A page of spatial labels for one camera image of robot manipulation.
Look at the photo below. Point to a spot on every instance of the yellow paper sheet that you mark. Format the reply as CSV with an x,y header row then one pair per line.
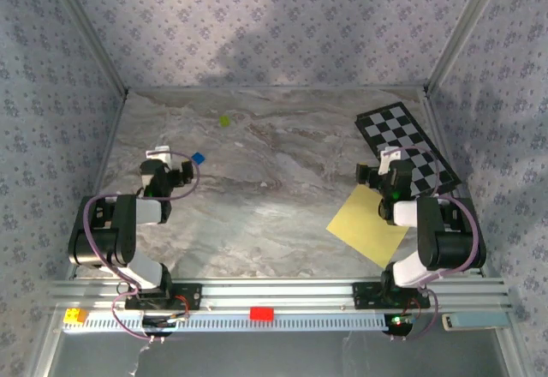
x,y
364,227

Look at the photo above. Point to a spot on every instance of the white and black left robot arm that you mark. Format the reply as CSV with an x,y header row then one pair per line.
x,y
124,223

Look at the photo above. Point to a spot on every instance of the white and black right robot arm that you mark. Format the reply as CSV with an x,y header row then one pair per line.
x,y
432,231

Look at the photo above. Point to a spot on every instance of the small blue square block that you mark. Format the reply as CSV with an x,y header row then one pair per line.
x,y
198,158

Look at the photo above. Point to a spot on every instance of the black and white checkerboard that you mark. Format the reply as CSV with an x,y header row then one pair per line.
x,y
398,137

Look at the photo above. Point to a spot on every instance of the small lime green block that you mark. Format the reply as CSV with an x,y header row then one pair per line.
x,y
224,121

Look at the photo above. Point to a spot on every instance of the controller board with green light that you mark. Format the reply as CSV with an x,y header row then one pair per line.
x,y
399,322

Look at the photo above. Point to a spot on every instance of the red block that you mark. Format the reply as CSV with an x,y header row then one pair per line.
x,y
261,313

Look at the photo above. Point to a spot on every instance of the yellow and orange block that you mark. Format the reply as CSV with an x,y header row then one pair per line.
x,y
75,316

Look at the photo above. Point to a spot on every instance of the grey-blue flat box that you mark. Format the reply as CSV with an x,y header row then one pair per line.
x,y
479,321

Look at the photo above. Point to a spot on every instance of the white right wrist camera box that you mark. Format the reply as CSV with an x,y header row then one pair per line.
x,y
388,157

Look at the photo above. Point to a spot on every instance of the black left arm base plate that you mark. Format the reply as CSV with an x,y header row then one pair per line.
x,y
188,295

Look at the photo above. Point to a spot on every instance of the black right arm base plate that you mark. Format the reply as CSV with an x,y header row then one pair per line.
x,y
366,295

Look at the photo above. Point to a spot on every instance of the aluminium mounting rail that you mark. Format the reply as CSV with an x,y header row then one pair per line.
x,y
278,293

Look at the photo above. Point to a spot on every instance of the aluminium frame post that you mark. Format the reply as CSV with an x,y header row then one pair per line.
x,y
87,30
462,30

